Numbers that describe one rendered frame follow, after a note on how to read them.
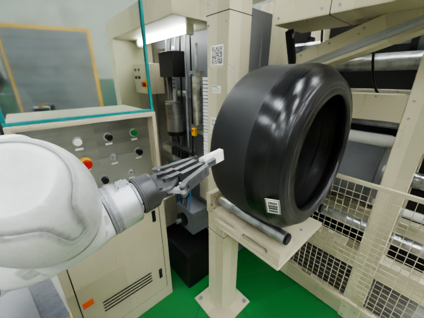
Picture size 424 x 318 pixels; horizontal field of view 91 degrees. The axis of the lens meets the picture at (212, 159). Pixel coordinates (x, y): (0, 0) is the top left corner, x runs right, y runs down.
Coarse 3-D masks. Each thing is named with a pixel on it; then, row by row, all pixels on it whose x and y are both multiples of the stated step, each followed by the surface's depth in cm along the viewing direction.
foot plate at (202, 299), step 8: (208, 288) 150; (200, 296) 143; (208, 296) 144; (240, 296) 144; (200, 304) 139; (208, 304) 139; (232, 304) 139; (240, 304) 139; (208, 312) 134; (216, 312) 134; (224, 312) 134; (232, 312) 134
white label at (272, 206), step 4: (268, 200) 58; (272, 200) 57; (276, 200) 57; (268, 204) 59; (272, 204) 58; (276, 204) 58; (268, 208) 60; (272, 208) 59; (276, 208) 59; (268, 212) 61; (272, 212) 60; (276, 212) 60; (280, 212) 59
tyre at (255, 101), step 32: (288, 64) 67; (320, 64) 61; (256, 96) 59; (288, 96) 54; (320, 96) 56; (224, 128) 64; (256, 128) 56; (288, 128) 53; (320, 128) 94; (224, 160) 65; (256, 160) 56; (288, 160) 54; (320, 160) 96; (224, 192) 74; (256, 192) 59; (288, 192) 59; (320, 192) 83; (288, 224) 70
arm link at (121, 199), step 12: (120, 180) 39; (108, 192) 36; (120, 192) 36; (132, 192) 37; (108, 204) 34; (120, 204) 35; (132, 204) 36; (120, 216) 35; (132, 216) 37; (120, 228) 36
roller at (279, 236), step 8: (224, 200) 92; (232, 208) 88; (240, 208) 86; (240, 216) 85; (248, 216) 82; (256, 224) 79; (264, 224) 77; (264, 232) 77; (272, 232) 74; (280, 232) 73; (280, 240) 72; (288, 240) 72
